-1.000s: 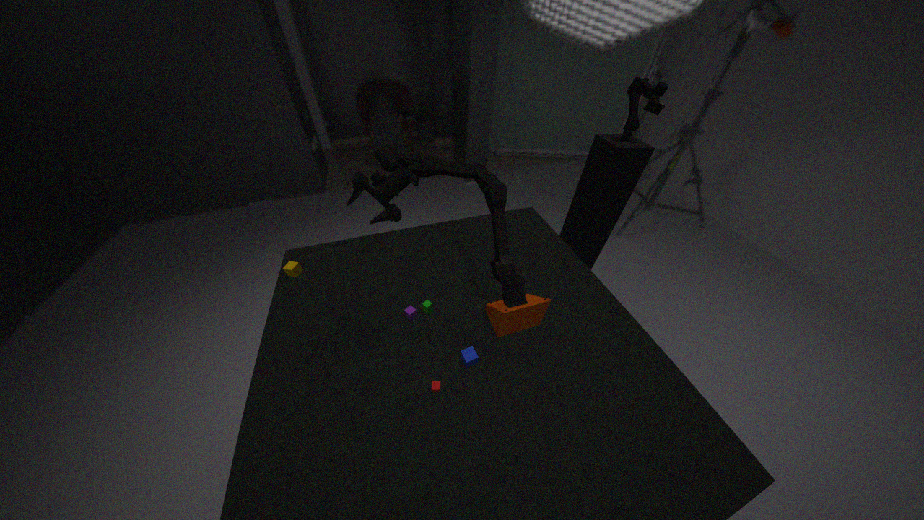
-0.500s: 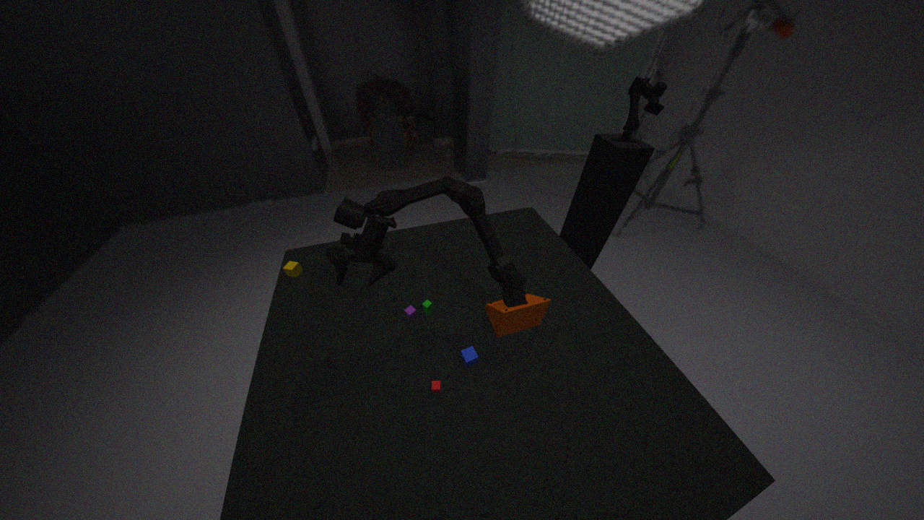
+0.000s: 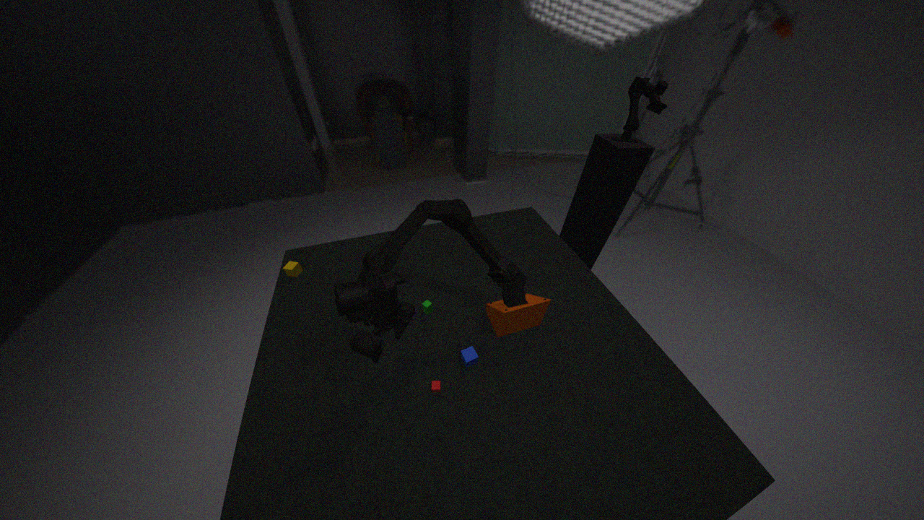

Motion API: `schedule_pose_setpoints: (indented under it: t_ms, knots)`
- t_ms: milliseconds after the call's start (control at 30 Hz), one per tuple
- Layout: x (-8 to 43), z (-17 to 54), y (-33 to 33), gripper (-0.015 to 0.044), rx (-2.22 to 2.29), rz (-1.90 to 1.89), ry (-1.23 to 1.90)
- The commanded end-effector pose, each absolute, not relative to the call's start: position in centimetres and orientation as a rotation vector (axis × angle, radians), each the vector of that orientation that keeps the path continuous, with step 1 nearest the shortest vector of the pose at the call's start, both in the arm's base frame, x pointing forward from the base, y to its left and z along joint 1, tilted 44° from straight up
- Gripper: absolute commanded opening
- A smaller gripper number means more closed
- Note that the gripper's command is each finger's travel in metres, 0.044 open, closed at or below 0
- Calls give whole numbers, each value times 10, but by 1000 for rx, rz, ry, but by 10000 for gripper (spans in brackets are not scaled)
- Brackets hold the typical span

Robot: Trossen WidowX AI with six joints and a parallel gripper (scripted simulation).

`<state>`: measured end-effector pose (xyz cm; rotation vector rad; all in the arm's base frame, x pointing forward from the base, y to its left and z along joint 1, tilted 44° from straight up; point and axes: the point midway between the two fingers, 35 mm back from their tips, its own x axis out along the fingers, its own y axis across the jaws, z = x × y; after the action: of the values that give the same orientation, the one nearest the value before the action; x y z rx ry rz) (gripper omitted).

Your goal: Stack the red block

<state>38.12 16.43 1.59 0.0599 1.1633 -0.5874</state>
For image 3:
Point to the yellow cube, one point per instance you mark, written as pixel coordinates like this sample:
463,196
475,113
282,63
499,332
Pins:
293,268

